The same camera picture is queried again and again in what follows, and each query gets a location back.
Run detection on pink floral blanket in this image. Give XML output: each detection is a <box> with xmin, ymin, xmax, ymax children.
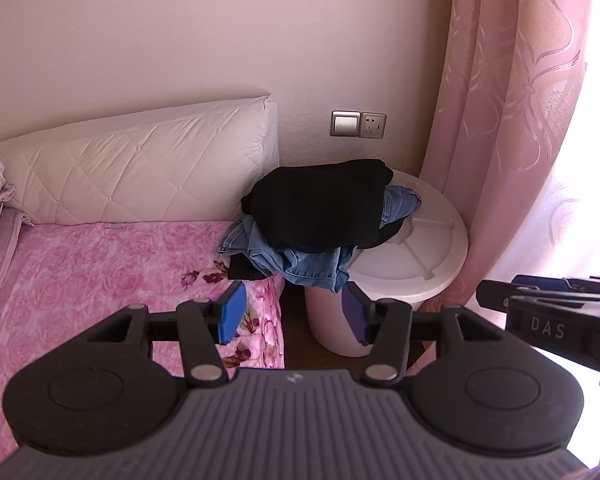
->
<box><xmin>0</xmin><ymin>219</ymin><xmax>286</xmax><ymax>461</ymax></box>

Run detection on white round lidded bin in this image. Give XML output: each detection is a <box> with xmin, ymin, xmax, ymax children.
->
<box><xmin>304</xmin><ymin>170</ymin><xmax>468</xmax><ymax>358</ymax></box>

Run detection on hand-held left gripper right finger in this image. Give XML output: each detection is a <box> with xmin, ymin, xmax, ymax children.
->
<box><xmin>341</xmin><ymin>281</ymin><xmax>503</xmax><ymax>385</ymax></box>

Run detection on silver-framed wall switch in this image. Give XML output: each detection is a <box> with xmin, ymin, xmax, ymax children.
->
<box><xmin>330</xmin><ymin>110</ymin><xmax>361</xmax><ymax>138</ymax></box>

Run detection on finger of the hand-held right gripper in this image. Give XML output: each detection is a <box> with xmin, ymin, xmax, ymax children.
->
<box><xmin>511</xmin><ymin>274</ymin><xmax>600</xmax><ymax>292</ymax></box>
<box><xmin>476</xmin><ymin>280</ymin><xmax>600</xmax><ymax>318</ymax></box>

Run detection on blue jeans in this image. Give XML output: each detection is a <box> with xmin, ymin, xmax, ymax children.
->
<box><xmin>216</xmin><ymin>184</ymin><xmax>423</xmax><ymax>295</ymax></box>

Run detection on silver-framed wall socket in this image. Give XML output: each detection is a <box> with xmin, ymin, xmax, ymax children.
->
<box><xmin>360</xmin><ymin>112</ymin><xmax>387</xmax><ymax>139</ymax></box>

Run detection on black garment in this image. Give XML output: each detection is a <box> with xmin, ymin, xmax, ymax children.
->
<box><xmin>240</xmin><ymin>159</ymin><xmax>404</xmax><ymax>252</ymax></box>

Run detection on cream quilted headboard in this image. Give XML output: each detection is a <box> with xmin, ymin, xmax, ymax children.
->
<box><xmin>0</xmin><ymin>94</ymin><xmax>279</xmax><ymax>226</ymax></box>

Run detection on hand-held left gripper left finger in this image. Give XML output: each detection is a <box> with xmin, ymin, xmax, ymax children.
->
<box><xmin>86</xmin><ymin>281</ymin><xmax>248</xmax><ymax>388</ymax></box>

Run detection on dark cloth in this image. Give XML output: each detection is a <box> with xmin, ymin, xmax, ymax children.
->
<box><xmin>227</xmin><ymin>255</ymin><xmax>271</xmax><ymax>282</ymax></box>

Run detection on pink patterned curtain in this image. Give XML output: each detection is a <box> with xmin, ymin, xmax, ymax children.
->
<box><xmin>419</xmin><ymin>0</ymin><xmax>600</xmax><ymax>311</ymax></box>

